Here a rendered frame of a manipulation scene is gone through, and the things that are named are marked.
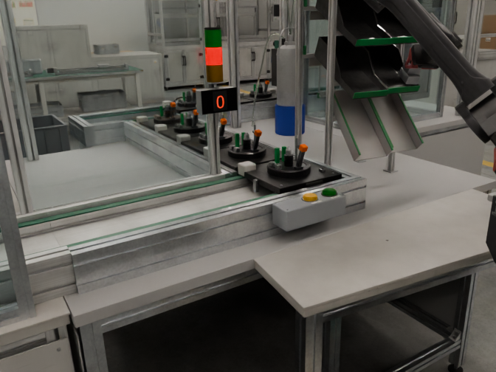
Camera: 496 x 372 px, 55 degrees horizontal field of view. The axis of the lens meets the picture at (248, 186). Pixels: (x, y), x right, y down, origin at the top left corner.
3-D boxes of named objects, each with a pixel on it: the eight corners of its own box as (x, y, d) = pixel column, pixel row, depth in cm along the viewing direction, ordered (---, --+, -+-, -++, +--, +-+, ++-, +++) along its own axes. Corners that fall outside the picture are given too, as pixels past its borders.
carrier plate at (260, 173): (342, 179, 151) (342, 173, 150) (280, 195, 139) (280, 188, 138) (295, 162, 170) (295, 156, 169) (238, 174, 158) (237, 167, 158)
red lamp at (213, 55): (225, 64, 142) (224, 47, 140) (210, 65, 139) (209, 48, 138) (217, 63, 146) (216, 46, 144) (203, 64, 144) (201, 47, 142)
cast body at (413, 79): (417, 85, 159) (425, 66, 155) (405, 84, 158) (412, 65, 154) (407, 72, 165) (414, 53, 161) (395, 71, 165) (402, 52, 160)
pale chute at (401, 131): (416, 149, 168) (424, 142, 164) (386, 153, 164) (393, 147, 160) (385, 85, 179) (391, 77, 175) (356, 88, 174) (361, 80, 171)
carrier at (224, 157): (293, 161, 171) (293, 126, 167) (235, 173, 160) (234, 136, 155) (256, 147, 191) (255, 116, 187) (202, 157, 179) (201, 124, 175)
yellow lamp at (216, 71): (226, 81, 144) (225, 64, 142) (211, 83, 141) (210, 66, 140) (218, 80, 148) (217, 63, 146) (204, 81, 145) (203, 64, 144)
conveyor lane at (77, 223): (340, 205, 154) (341, 176, 151) (72, 283, 113) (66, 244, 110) (288, 181, 177) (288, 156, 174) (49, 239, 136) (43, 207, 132)
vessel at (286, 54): (309, 104, 244) (311, 26, 232) (286, 108, 237) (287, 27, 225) (292, 100, 255) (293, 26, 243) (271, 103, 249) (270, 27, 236)
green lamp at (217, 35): (224, 46, 140) (224, 29, 139) (209, 47, 138) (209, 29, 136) (216, 46, 144) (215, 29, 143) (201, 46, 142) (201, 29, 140)
